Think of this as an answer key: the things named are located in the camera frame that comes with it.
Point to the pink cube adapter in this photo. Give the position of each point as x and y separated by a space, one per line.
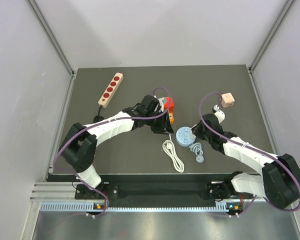
227 100

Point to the beige red power strip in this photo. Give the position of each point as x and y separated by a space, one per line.
110 90

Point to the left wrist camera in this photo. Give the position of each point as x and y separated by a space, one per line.
161 104

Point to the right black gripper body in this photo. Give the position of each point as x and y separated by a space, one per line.
200 133

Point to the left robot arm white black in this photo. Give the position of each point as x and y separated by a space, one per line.
79 146

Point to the red plug adapter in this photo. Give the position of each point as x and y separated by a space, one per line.
168 104

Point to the blue round power socket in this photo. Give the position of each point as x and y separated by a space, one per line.
182 136

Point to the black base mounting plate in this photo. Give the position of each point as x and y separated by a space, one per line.
124 190

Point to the orange power strip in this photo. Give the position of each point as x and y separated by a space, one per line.
171 118

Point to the grey slotted cable duct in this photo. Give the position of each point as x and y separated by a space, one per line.
219 207

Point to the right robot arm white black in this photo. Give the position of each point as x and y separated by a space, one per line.
278 176

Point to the white usb charger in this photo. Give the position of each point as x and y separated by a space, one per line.
192 136

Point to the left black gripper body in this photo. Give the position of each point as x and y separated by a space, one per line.
159 125

